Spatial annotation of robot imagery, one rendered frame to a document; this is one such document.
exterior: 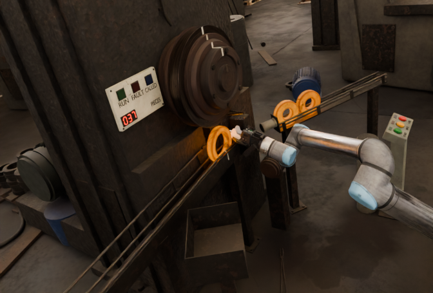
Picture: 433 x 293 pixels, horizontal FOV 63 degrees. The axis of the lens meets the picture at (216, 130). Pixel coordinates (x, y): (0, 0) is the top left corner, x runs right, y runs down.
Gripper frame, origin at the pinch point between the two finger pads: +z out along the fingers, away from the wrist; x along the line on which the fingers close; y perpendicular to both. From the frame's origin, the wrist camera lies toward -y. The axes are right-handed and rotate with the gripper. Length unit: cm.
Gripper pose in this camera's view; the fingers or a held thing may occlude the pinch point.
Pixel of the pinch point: (229, 132)
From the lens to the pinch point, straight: 191.3
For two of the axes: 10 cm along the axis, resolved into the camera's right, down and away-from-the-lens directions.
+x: -5.4, 4.6, -7.0
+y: 0.8, -8.0, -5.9
